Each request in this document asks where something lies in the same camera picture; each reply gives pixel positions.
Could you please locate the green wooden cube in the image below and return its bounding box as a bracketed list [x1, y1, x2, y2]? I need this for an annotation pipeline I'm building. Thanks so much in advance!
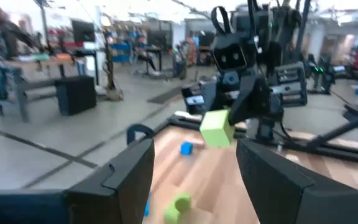
[199, 108, 236, 148]

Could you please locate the blue wooden cube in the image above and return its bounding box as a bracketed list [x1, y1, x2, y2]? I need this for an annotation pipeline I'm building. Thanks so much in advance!
[180, 141, 195, 156]

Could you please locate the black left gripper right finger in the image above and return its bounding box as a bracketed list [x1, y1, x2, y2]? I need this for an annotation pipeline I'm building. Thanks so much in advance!
[236, 138, 351, 224]

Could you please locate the wooden workbench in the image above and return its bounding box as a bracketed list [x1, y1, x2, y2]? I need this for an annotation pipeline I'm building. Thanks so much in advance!
[0, 52, 85, 124]

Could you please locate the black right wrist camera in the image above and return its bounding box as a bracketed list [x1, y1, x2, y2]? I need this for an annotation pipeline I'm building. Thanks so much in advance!
[211, 30, 249, 73]

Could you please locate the blue wooden cylinder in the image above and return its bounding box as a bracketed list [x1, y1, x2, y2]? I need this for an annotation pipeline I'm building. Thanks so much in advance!
[143, 190, 152, 218]

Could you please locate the dark floor mat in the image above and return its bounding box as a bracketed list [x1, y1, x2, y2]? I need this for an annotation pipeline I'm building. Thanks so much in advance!
[147, 86, 185, 105]

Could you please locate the black computer monitor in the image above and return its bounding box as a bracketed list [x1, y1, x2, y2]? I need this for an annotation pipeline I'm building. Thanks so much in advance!
[70, 18, 96, 44]

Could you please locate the black cable loop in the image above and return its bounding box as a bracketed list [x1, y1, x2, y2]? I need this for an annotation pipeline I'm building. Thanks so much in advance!
[126, 123, 155, 146]

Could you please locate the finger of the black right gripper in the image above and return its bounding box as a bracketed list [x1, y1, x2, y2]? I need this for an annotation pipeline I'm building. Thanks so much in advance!
[227, 73, 272, 126]
[200, 80, 219, 115]

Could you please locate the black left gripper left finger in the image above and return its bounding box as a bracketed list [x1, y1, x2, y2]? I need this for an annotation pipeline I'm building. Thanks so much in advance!
[64, 138, 155, 224]

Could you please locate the green wooden cylinder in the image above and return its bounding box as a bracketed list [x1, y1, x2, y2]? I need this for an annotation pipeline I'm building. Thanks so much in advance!
[162, 192, 193, 224]

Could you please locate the black computer case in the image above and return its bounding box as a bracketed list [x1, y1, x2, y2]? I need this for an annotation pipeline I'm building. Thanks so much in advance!
[53, 75, 98, 117]

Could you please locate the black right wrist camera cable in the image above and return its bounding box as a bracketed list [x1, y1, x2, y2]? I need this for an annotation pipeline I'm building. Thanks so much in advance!
[210, 5, 232, 35]

